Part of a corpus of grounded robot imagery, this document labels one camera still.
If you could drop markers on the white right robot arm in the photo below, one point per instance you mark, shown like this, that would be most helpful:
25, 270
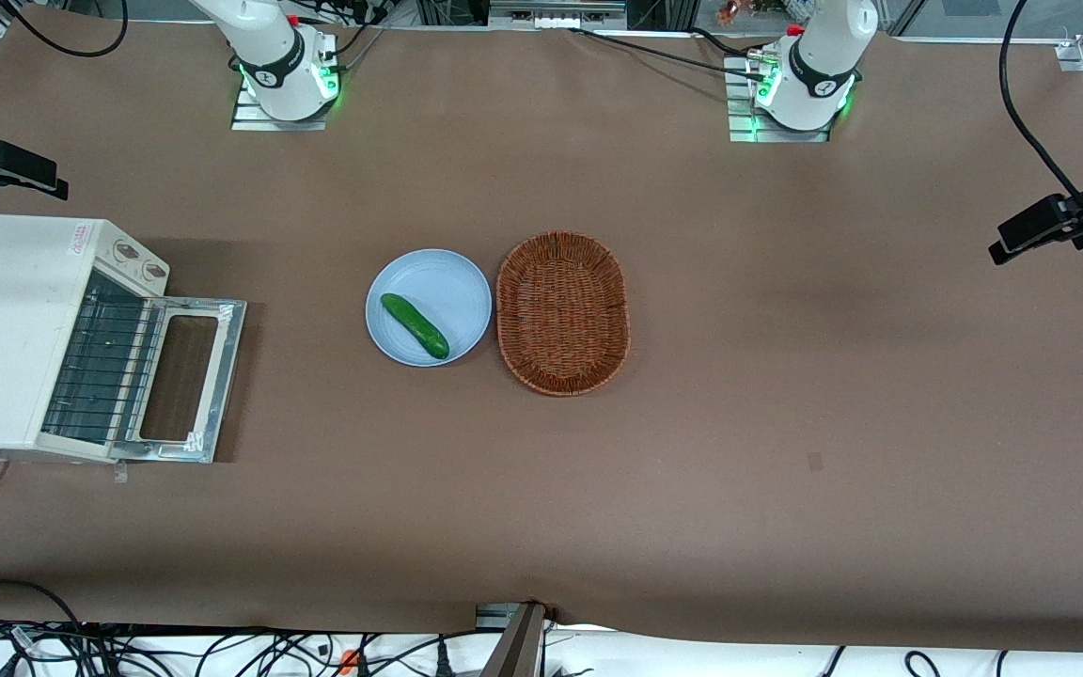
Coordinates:
269, 47

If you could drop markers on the beige oven knob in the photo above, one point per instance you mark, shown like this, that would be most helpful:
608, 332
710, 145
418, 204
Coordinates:
156, 271
128, 251

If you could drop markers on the red warning sticker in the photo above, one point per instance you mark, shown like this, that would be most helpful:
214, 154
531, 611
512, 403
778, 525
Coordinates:
80, 238

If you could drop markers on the clear tape piece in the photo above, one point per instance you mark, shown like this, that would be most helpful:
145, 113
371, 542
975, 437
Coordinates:
120, 473

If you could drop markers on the green cucumber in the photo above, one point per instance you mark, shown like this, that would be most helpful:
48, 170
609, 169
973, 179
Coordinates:
415, 326

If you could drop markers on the light blue round plate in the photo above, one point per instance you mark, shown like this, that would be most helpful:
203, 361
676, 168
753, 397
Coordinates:
452, 291

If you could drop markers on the brown oval wicker basket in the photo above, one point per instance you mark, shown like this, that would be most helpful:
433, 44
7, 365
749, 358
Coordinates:
560, 310

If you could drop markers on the grey device box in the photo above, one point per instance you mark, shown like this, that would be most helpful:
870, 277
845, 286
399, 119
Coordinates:
556, 11

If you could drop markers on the brown metal post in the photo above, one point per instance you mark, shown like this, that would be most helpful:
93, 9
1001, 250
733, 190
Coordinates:
515, 649

